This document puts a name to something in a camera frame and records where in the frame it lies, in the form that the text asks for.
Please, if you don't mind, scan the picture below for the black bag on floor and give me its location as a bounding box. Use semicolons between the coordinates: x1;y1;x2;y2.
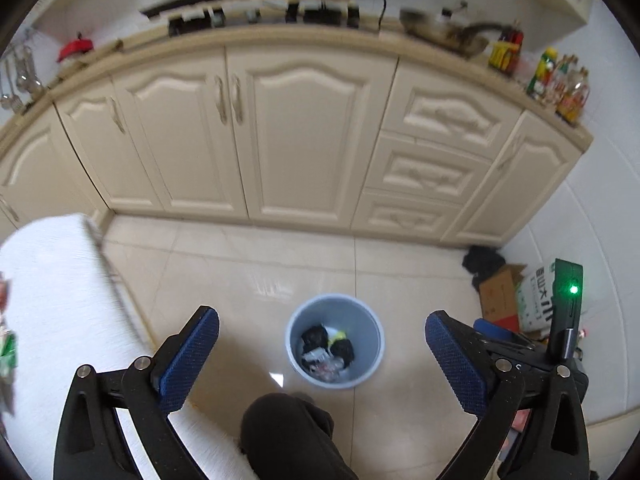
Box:
462;245;506;292

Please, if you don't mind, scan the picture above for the trash pile on table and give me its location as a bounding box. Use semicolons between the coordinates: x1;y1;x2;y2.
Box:
0;275;17;413

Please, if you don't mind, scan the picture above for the light blue trash bin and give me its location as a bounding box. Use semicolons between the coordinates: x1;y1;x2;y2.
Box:
285;294;385;389

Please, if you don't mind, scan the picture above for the black gas stove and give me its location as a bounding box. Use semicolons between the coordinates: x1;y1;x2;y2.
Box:
140;0;360;37

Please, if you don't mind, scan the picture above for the amber oil bottle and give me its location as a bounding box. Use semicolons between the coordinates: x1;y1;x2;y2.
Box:
555;67;590;127

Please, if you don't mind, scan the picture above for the cream kitchen cabinet unit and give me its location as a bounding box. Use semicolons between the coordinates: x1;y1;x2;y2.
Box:
1;25;592;246

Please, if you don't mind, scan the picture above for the yellow red seasoning package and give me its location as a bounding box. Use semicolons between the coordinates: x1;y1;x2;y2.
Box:
488;21;524;77

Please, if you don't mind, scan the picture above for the brown cardboard box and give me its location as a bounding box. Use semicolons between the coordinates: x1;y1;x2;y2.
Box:
480;264;526;333

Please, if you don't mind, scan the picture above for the white cloth covered table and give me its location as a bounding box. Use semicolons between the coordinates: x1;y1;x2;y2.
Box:
1;214;252;479

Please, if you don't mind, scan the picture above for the green label oil bottle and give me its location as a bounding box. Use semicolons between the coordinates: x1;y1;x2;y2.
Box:
526;47;558;102

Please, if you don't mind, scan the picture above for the white green printed carton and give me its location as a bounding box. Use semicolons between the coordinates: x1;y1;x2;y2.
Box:
516;258;585;334

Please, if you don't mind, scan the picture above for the red pot lid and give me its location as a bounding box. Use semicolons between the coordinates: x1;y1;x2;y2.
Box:
56;34;94;63

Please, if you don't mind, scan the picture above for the steel wok pan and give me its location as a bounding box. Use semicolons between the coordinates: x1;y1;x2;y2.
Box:
399;0;514;58

